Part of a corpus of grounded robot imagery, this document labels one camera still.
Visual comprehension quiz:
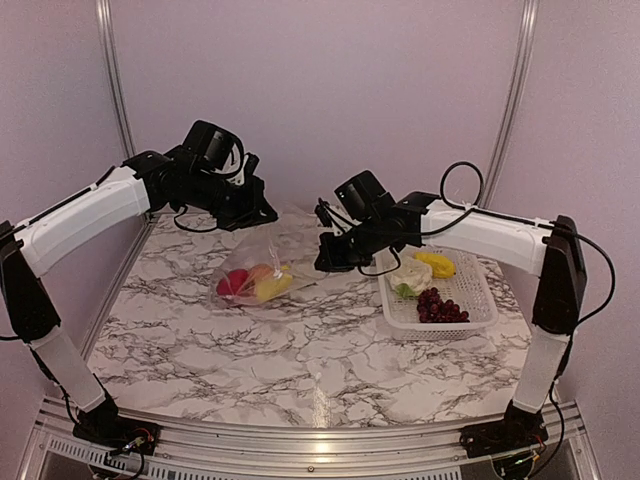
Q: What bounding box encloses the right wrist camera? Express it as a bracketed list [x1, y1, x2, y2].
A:
[314, 170, 396, 234]

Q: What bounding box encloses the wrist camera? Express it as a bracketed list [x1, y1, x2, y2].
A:
[182, 120, 257, 186]
[314, 170, 396, 234]

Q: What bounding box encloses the clear zip top bag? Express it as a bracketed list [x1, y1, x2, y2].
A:
[208, 204, 326, 308]

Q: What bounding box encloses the red bell pepper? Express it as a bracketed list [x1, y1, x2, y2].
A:
[216, 269, 249, 296]

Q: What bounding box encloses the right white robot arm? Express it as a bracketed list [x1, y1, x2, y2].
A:
[314, 192, 586, 458]

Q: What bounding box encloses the right aluminium frame post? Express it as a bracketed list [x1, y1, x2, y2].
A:
[489, 0, 539, 177]

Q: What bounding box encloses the purple grape bunch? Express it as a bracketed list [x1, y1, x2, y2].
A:
[416, 287, 470, 324]

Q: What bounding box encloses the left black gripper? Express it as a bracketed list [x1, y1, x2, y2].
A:
[185, 167, 277, 231]

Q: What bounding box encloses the white cauliflower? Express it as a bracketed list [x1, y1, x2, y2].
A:
[386, 256, 433, 299]

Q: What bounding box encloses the white plastic basket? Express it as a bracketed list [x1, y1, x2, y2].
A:
[375, 248, 498, 341]

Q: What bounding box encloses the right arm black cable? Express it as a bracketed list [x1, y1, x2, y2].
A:
[359, 160, 617, 331]

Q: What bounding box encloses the left aluminium frame post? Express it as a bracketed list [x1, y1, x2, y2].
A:
[95, 0, 136, 158]

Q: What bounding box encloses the aluminium frame post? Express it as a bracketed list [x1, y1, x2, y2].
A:
[489, 0, 539, 177]
[95, 0, 136, 158]

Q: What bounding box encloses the front aluminium rail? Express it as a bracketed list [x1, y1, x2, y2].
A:
[14, 409, 604, 480]

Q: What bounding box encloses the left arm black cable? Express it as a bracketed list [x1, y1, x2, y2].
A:
[169, 204, 221, 234]

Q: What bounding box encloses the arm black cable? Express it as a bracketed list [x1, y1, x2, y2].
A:
[359, 160, 617, 331]
[169, 204, 221, 234]

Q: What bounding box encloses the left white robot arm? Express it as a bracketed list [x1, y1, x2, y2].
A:
[1, 147, 278, 447]

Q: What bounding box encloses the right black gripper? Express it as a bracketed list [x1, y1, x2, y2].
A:
[313, 215, 386, 272]

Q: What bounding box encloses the orange pumpkin toy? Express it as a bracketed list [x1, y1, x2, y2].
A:
[248, 264, 275, 282]

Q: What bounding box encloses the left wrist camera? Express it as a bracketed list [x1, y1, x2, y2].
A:
[182, 120, 257, 186]

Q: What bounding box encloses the yellow lemon toy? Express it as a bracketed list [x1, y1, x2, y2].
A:
[413, 251, 456, 279]

